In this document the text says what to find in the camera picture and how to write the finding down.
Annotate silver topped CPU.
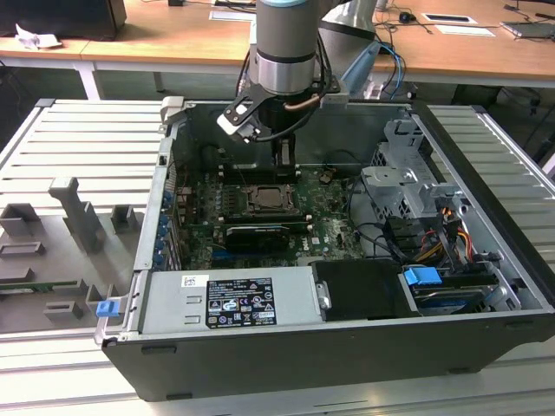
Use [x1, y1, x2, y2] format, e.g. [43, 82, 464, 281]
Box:
[255, 187, 287, 208]

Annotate metal socket cover frame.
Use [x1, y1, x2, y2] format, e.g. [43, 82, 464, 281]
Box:
[245, 184, 300, 216]

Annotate black RAM slot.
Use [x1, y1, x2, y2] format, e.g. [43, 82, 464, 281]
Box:
[225, 206, 304, 217]
[219, 162, 300, 174]
[221, 172, 301, 184]
[223, 215, 314, 226]

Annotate CPU socket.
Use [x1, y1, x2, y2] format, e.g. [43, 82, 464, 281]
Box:
[243, 182, 303, 217]

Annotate black graphics card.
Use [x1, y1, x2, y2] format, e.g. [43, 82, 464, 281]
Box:
[224, 224, 291, 256]

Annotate green motherboard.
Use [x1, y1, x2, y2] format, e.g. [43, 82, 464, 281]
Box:
[173, 162, 369, 272]

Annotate silver metal drive cage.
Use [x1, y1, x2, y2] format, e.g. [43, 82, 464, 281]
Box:
[359, 119, 472, 226]

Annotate grey case latch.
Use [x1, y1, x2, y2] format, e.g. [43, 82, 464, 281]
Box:
[160, 94, 187, 127]

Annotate wooden desk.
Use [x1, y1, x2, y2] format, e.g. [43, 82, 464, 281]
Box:
[0, 36, 103, 101]
[81, 0, 555, 103]

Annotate hard disk in blue carrier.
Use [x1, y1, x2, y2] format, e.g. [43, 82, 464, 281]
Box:
[402, 264, 493, 316]

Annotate silver power supply box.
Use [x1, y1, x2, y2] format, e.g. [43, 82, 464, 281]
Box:
[140, 264, 326, 335]

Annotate grey parts rack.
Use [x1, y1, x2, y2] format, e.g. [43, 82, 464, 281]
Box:
[0, 175, 148, 335]

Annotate white paper sheet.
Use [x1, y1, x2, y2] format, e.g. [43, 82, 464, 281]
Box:
[435, 23, 498, 38]

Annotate black grey PC case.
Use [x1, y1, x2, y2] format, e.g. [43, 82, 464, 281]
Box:
[94, 94, 555, 402]

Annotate blue case latch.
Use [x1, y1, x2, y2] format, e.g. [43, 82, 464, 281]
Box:
[95, 300, 119, 321]

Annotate black monitor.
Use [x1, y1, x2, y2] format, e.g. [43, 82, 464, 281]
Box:
[0, 0, 127, 41]

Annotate crumpled white paper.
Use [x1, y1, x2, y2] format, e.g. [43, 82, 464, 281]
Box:
[15, 23, 62, 49]

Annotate grey laptop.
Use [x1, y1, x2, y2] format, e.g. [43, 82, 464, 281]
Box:
[500, 19, 555, 43]

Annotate brown curved cable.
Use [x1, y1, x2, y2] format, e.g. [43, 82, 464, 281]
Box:
[284, 94, 323, 113]

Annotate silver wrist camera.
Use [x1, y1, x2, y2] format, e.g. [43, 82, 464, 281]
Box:
[319, 88, 350, 109]
[216, 101, 264, 145]

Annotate white plastic bracket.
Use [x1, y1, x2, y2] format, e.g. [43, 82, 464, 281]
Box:
[362, 79, 386, 101]

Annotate white desk cable tray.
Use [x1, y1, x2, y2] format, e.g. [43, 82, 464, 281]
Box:
[209, 9, 256, 22]
[422, 11, 478, 25]

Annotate black cable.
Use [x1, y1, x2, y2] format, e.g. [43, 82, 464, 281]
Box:
[346, 175, 407, 263]

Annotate blue cable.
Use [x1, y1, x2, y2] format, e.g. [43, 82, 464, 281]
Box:
[380, 41, 408, 99]

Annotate orange yellow power wires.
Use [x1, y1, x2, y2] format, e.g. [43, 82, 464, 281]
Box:
[415, 207, 473, 265]

